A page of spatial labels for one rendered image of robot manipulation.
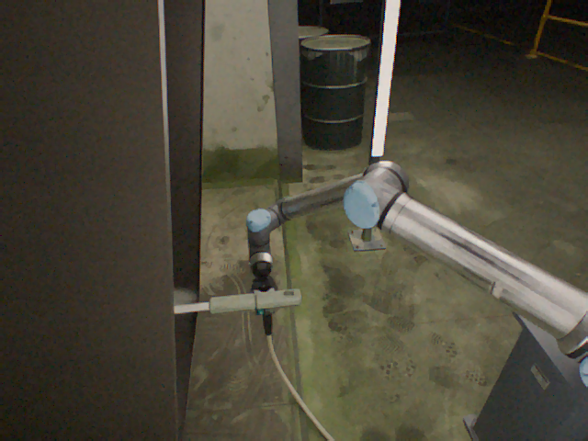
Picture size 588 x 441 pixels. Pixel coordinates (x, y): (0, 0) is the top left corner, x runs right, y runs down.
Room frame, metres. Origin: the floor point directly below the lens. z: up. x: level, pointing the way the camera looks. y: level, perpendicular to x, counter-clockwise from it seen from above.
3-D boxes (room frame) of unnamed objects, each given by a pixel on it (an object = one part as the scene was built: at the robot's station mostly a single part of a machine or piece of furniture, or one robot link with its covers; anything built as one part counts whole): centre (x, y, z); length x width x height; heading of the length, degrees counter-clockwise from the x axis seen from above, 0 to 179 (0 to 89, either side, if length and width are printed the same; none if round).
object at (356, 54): (3.31, -0.47, 0.44); 0.59 x 0.58 x 0.89; 17
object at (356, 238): (1.77, -0.48, 0.01); 0.20 x 0.20 x 0.01; 2
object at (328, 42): (3.32, -0.47, 0.86); 0.54 x 0.54 x 0.01
